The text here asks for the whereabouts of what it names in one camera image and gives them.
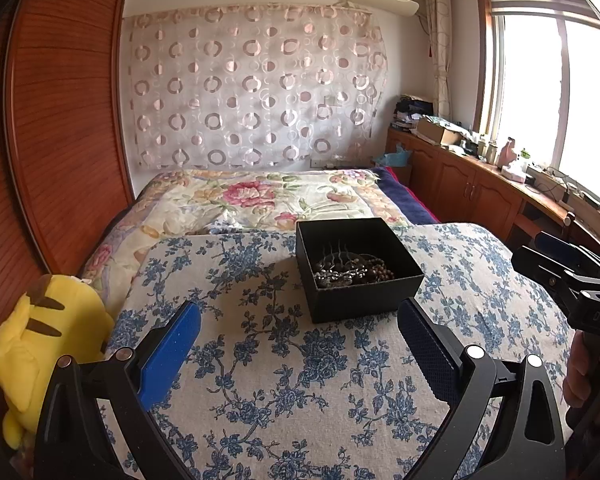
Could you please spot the blue floral blanket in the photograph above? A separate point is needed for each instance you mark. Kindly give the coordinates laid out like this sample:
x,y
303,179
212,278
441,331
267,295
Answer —
x,y
280,360

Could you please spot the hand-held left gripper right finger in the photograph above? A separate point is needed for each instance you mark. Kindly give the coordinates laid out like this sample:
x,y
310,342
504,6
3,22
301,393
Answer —
x,y
425,347

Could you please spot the navy and red blanket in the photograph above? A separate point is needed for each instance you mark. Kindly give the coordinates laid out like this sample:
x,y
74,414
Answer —
x,y
410,205

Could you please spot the cardboard box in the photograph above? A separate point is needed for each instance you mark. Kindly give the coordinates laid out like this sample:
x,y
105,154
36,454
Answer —
x,y
437,132

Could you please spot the yellow plush toy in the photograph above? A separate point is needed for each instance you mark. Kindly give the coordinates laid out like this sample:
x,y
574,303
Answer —
x,y
30,340

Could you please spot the sheer circle-patterned curtain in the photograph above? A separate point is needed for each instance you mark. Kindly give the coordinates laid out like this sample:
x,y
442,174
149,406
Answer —
x,y
255,85

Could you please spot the black jewelry box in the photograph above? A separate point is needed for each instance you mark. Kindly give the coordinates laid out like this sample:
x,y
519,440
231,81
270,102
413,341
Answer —
x,y
360,305

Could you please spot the white power strip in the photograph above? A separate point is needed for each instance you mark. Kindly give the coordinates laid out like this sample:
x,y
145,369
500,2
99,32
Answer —
x,y
560,187

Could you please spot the beige window curtain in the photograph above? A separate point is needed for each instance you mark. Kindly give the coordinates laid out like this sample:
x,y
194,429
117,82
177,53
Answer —
x,y
439,50

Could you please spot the wooden framed window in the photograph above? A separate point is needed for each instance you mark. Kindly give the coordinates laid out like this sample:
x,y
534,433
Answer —
x,y
555,85

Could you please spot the white tissue box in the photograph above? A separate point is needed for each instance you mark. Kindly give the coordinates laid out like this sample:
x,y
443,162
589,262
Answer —
x,y
516,172

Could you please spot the person's right hand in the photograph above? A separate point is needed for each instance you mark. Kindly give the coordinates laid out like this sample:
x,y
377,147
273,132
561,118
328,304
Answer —
x,y
580,370

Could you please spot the wooden cabinet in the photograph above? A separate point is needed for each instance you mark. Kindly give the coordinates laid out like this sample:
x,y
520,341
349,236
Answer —
x,y
460,185

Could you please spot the pile of dark clothes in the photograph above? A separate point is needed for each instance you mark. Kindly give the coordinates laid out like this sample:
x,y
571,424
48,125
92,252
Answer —
x,y
411,110

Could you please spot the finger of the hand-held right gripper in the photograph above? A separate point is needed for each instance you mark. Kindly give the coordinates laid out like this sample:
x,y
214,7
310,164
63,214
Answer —
x,y
540,270
557,244

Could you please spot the dark hair comb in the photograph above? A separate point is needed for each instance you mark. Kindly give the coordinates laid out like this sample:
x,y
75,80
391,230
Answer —
x,y
337,275

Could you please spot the pink figurine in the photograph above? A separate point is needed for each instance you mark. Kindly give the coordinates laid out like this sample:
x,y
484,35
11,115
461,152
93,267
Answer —
x,y
507,152

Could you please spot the blue plastic bag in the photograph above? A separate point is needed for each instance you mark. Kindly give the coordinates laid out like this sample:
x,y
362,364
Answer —
x,y
395,156

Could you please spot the colourful floral quilt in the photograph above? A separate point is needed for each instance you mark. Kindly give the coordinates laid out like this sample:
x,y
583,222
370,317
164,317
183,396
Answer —
x,y
230,200

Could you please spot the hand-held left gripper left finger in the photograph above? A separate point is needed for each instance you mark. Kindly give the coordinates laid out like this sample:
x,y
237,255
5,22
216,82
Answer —
x,y
170,347

